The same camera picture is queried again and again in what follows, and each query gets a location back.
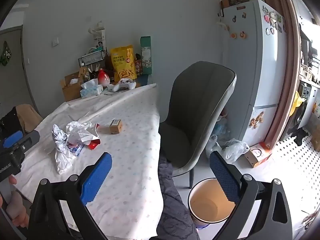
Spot white plastic mailing bag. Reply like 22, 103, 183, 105
54, 145, 78, 175

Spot dark washing machine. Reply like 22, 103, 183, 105
280, 80, 312, 140

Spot black cloth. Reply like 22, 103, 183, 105
287, 127, 310, 147

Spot clear plastic bag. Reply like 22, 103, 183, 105
221, 138, 250, 164

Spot white refrigerator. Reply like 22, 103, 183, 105
221, 0, 288, 143

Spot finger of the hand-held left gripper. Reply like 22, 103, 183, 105
0, 129, 41, 155

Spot brown bear magnets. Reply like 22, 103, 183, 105
249, 111, 265, 129

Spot crumpled white paper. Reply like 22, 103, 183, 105
66, 121, 93, 143

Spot cluster of fridge magnets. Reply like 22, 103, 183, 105
262, 5, 287, 35

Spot person's left hand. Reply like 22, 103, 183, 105
0, 175, 28, 228

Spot green carton box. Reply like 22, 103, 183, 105
140, 36, 152, 75

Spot crumpled silver foil wrapper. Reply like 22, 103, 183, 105
52, 124, 70, 153

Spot small cardboard box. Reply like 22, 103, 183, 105
109, 119, 122, 134

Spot red white peach ornament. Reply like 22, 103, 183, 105
97, 69, 111, 87

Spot torn red white packet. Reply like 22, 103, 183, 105
80, 123, 102, 150

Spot green wall hanging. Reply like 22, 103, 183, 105
0, 41, 12, 67

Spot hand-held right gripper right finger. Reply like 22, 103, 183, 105
209, 151, 293, 240

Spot cream round bin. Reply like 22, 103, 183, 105
188, 178, 237, 228

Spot dark pen holder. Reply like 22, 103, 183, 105
89, 64, 100, 80

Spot pack of water bottles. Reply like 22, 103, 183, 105
212, 116, 232, 143

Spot blue tissue packet wrapper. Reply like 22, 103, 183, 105
67, 142, 85, 157

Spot soft tissue pack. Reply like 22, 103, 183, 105
80, 79, 104, 99

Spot black wire basket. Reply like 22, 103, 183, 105
78, 50, 105, 67

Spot tall white box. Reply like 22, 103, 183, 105
88, 21, 107, 52

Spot open cardboard box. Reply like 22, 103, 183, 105
59, 67, 88, 102

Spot brown chair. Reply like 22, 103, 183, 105
15, 104, 43, 133

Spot person's dark patterned trousers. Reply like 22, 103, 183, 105
156, 152, 200, 240

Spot large cardboard box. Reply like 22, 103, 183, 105
310, 112, 320, 152

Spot grey shell chair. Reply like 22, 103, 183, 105
159, 61, 237, 189

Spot white game controller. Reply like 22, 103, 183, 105
112, 78, 137, 92

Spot orange white carton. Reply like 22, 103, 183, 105
244, 142, 273, 168

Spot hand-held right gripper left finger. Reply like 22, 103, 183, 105
27, 152, 113, 240

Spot yellow snack bag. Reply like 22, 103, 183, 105
110, 45, 138, 82

